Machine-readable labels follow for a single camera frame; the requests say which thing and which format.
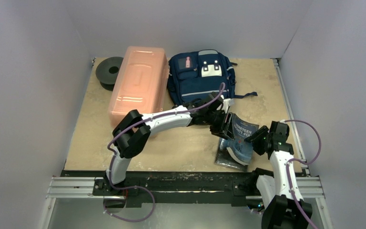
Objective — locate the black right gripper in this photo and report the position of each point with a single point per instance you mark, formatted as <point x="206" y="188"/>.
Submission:
<point x="258" y="142"/>

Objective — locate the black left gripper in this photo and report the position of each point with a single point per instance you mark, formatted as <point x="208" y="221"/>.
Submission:
<point x="219" y="131"/>

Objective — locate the Nineteen Eighty-Four book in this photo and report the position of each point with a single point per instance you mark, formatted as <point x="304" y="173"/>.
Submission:
<point x="242" y="150"/>

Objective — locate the navy blue student backpack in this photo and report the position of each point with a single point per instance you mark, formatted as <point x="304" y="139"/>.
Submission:
<point x="209" y="68"/>

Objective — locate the pink pen toy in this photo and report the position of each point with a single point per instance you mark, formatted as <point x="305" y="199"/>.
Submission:
<point x="188" y="62"/>

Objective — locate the dark book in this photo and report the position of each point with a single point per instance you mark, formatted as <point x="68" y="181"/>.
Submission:
<point x="225" y="157"/>

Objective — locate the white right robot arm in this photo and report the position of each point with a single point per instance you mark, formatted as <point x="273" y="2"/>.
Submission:
<point x="285" y="207"/>

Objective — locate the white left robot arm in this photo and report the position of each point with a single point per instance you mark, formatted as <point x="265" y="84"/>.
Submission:
<point x="132" y="133"/>

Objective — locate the pink translucent storage box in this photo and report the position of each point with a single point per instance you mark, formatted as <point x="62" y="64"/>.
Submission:
<point x="141" y="83"/>

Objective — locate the black filament spool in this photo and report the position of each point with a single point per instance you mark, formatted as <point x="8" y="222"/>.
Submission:
<point x="107" y="72"/>

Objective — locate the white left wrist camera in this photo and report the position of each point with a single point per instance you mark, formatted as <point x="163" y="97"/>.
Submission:
<point x="227" y="103"/>

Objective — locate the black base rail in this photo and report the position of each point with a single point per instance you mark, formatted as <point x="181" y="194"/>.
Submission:
<point x="178" y="187"/>

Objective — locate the aluminium frame rail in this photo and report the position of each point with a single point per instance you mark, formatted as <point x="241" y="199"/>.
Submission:
<point x="74" y="187"/>

